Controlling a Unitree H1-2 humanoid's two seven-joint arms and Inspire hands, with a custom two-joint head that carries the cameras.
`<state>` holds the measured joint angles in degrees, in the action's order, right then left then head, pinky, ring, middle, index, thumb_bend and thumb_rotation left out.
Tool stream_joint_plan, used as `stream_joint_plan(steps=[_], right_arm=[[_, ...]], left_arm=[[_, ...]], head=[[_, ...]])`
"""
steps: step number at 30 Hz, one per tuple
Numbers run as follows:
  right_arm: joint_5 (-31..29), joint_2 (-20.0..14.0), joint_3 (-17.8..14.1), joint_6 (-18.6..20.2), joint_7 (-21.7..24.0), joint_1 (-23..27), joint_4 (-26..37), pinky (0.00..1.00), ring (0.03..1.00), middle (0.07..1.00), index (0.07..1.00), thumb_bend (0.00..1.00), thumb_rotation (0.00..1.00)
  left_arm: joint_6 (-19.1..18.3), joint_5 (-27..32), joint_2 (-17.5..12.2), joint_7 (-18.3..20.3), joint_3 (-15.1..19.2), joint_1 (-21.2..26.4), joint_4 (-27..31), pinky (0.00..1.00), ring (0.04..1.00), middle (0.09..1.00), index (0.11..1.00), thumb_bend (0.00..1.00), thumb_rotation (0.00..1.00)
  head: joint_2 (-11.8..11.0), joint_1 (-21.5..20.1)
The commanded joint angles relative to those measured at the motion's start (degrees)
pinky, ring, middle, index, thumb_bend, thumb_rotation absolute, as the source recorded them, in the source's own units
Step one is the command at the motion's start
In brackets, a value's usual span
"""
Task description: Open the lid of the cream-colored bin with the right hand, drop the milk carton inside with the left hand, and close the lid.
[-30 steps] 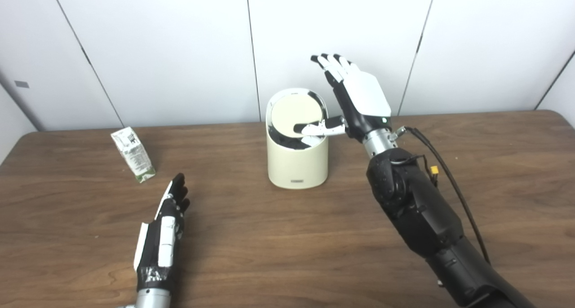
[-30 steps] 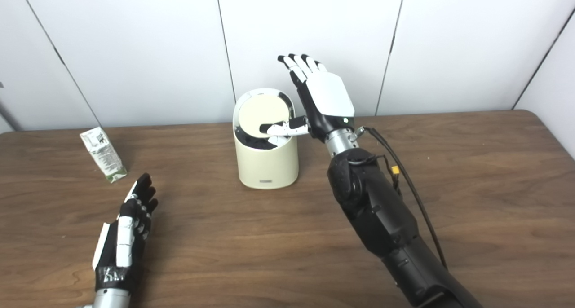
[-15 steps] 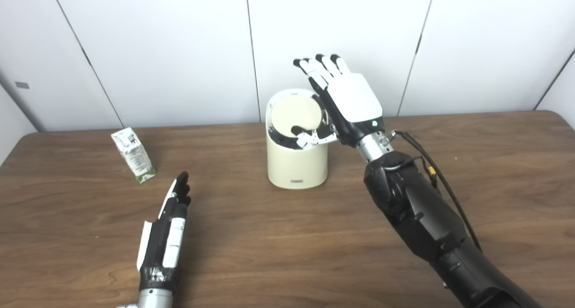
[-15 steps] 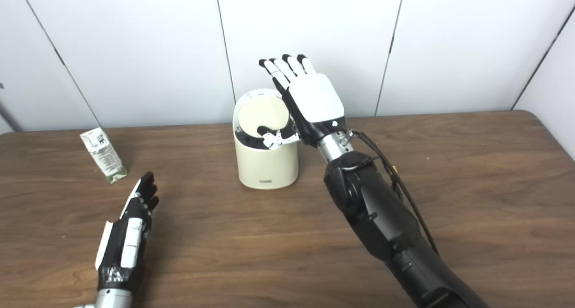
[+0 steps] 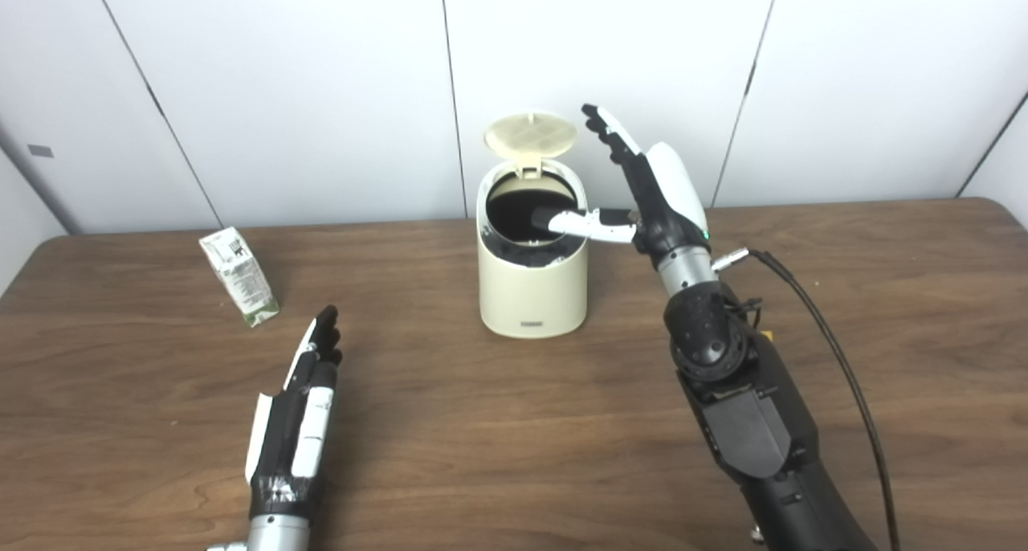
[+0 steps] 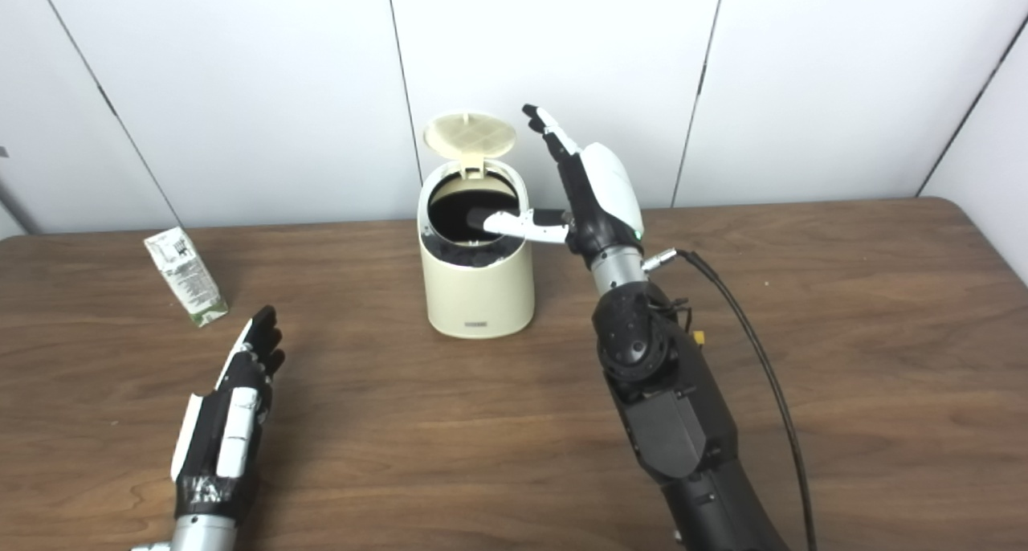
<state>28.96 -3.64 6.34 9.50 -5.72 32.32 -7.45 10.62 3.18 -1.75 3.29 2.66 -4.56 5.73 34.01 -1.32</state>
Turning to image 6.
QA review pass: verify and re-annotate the cream-colored lidded bin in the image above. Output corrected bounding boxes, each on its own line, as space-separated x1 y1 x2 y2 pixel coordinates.
417 112 536 341

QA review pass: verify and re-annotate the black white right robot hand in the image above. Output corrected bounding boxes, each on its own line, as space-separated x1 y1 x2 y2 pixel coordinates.
482 104 646 272

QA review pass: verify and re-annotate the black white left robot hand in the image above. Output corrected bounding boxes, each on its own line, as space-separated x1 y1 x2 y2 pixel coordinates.
170 305 286 524

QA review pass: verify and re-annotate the white green milk carton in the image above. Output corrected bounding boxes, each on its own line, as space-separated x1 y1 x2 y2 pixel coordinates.
144 227 229 329

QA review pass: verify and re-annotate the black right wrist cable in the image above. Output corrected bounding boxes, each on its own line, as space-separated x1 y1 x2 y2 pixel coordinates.
642 247 818 551

